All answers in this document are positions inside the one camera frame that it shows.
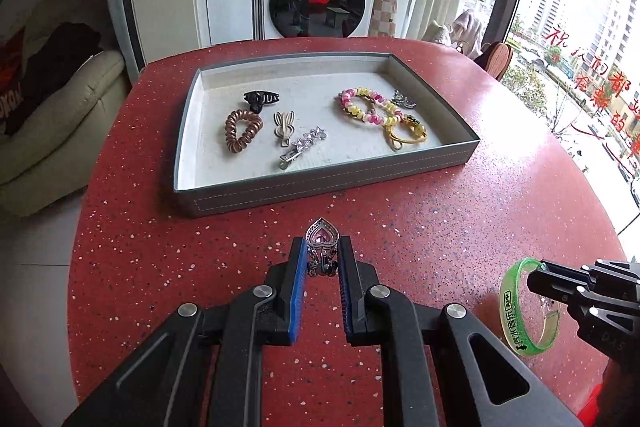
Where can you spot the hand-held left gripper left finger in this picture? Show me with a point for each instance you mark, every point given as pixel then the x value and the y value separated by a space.
pixel 297 292

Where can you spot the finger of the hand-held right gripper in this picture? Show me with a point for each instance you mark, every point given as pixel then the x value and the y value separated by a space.
pixel 565 268
pixel 555 289

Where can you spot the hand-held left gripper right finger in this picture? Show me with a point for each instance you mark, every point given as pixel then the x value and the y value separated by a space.
pixel 346 292

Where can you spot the green translucent wristband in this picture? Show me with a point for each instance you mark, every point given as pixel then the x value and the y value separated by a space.
pixel 507 307

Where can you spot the grey jewelry tray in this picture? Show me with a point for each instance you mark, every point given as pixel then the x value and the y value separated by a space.
pixel 310 157

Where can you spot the silver star hair clip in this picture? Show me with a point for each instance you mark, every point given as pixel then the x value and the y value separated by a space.
pixel 302 146

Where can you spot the beige bunny hair clip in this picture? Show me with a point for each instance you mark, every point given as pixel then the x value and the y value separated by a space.
pixel 283 126

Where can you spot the silver butterfly hair clip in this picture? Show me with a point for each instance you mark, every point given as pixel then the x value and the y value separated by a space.
pixel 404 99

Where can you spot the person's right forearm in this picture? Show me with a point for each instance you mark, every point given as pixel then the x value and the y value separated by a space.
pixel 617 397

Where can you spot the red window decal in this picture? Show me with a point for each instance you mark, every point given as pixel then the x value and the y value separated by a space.
pixel 600 87

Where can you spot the black hair claw clip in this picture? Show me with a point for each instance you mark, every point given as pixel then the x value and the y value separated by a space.
pixel 260 99

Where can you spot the brown chair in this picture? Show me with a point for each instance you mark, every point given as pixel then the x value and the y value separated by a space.
pixel 495 59

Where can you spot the white towel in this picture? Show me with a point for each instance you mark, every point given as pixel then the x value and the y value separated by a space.
pixel 470 29

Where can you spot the cream cushion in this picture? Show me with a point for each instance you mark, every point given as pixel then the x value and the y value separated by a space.
pixel 440 33

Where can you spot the cream sofa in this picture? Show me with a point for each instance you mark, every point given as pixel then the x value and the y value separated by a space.
pixel 55 137

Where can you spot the dark clothing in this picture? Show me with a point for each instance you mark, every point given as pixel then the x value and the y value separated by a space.
pixel 55 62

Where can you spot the red printed cloth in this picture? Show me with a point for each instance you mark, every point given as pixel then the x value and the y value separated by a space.
pixel 9 82

